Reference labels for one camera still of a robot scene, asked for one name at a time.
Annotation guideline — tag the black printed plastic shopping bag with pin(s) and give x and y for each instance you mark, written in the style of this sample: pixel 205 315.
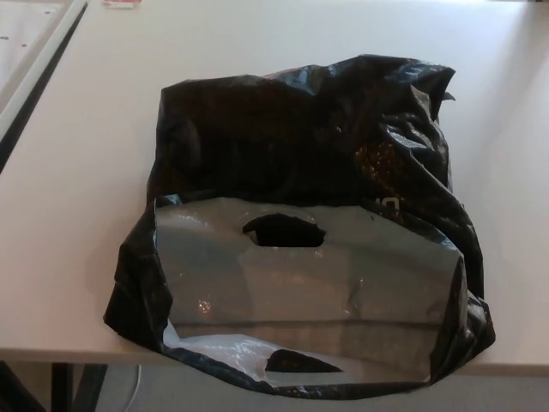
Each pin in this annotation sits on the black printed plastic shopping bag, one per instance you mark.
pixel 274 141

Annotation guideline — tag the white neighbouring desk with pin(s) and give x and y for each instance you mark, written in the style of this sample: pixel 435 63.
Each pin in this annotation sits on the white neighbouring desk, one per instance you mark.
pixel 25 47

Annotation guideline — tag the red and white paper item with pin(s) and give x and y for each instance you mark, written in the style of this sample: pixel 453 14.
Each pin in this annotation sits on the red and white paper item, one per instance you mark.
pixel 121 3

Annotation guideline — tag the black table leg frame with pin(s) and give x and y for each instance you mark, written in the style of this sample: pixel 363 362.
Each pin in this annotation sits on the black table leg frame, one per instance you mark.
pixel 68 386

